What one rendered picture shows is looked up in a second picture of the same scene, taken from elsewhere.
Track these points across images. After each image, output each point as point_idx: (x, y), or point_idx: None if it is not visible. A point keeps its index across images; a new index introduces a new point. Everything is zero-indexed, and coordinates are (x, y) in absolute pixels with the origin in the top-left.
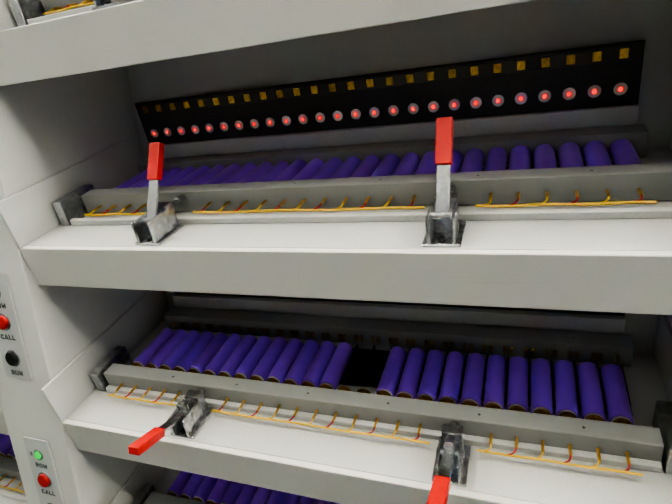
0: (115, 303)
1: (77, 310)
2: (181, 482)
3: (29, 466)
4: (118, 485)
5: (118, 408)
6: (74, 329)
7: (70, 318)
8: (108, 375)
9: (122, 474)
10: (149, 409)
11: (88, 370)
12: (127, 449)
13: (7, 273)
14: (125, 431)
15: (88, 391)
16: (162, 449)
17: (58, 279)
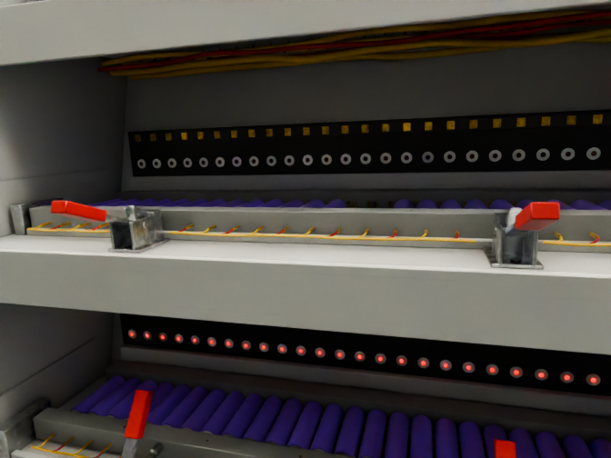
0: (64, 154)
1: (17, 129)
2: (90, 403)
3: None
4: (3, 384)
5: (38, 241)
6: (7, 147)
7: (6, 132)
8: (35, 211)
9: (13, 372)
10: (81, 242)
11: (9, 205)
12: (37, 283)
13: None
14: (43, 251)
15: (2, 231)
16: (91, 272)
17: (9, 53)
